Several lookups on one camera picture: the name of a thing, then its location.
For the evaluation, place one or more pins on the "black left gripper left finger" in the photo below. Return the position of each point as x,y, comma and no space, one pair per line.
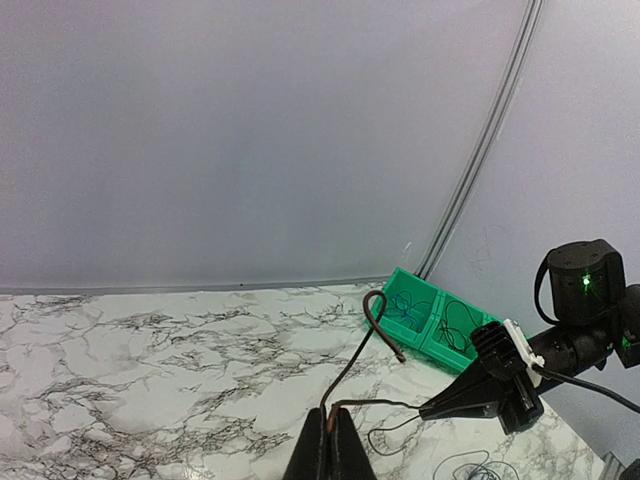
310,459

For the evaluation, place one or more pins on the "right aluminium frame post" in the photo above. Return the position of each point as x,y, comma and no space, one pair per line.
505,94

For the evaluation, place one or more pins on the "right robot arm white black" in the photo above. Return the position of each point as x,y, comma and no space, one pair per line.
596,314

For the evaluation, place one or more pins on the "green three-compartment plastic bin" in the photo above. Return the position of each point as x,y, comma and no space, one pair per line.
431,321

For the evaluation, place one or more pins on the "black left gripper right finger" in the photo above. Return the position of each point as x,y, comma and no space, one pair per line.
348,459

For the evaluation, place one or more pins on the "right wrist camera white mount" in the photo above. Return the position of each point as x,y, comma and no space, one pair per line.
505,352

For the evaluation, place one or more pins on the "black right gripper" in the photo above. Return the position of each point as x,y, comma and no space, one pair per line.
477,394

